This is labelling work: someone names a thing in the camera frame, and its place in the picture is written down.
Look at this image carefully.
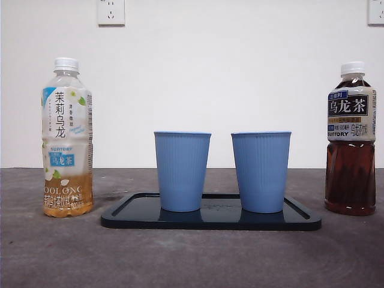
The white-label jasmine oolong tea bottle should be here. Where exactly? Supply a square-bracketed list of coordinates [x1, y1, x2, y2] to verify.
[41, 57, 94, 217]

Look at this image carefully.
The dark oolong tea bottle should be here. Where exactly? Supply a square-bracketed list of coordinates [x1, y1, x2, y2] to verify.
[324, 61, 376, 216]

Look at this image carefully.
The blue ribbed plastic cup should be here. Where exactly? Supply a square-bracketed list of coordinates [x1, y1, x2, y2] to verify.
[230, 130, 292, 214]
[153, 130, 212, 212]

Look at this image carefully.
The dark rectangular tray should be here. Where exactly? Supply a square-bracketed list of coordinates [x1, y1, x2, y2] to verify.
[100, 192, 322, 231]

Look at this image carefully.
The white wall socket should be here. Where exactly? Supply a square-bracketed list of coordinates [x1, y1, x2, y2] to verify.
[368, 0, 384, 26]
[96, 0, 125, 26]

